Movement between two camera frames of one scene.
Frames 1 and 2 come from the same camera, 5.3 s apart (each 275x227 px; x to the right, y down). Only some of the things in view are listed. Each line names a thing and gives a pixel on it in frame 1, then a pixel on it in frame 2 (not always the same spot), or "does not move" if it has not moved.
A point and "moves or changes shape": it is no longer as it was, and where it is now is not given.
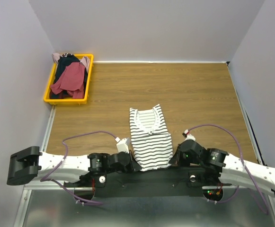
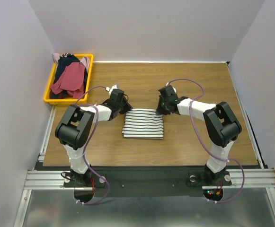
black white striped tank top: (151, 138) moves or changes shape
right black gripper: (176, 156) -> (162, 108)
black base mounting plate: (178, 182) does not move
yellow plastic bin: (70, 101) does not move
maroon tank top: (62, 95) -> (72, 81)
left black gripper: (132, 166) -> (128, 107)
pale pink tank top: (84, 59) does not move
